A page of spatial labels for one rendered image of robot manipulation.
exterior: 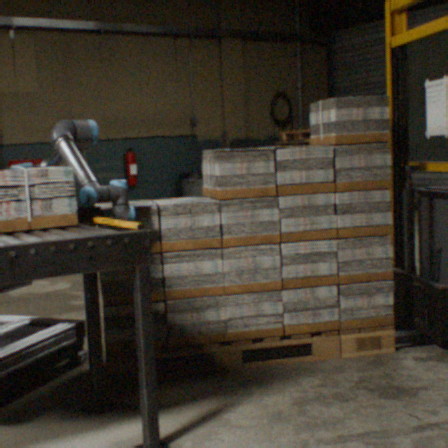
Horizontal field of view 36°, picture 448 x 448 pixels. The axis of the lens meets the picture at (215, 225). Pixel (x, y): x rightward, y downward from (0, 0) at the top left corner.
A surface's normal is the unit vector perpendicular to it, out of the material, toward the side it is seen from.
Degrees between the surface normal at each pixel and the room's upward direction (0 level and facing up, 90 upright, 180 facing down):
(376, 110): 90
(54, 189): 90
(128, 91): 90
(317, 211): 90
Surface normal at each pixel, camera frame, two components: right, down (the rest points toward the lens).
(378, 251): 0.18, 0.09
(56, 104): 0.52, 0.07
